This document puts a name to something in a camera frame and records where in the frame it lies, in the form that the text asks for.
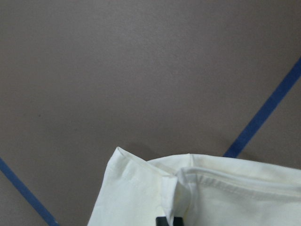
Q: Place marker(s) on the cream long-sleeve cat shirt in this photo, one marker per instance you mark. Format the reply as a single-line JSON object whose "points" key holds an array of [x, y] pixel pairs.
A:
{"points": [[204, 190]]}

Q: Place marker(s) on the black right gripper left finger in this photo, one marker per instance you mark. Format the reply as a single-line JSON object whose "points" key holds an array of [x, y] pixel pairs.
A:
{"points": [[161, 221]]}

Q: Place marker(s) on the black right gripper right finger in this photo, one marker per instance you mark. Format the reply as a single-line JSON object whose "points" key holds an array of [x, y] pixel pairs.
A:
{"points": [[177, 221]]}

